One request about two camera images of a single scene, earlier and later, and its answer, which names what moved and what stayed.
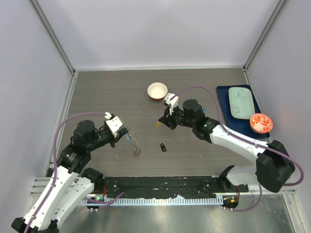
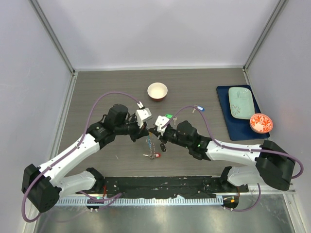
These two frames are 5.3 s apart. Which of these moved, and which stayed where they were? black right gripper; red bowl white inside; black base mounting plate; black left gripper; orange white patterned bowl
Moved: black right gripper; black left gripper
Stayed: red bowl white inside; black base mounting plate; orange white patterned bowl
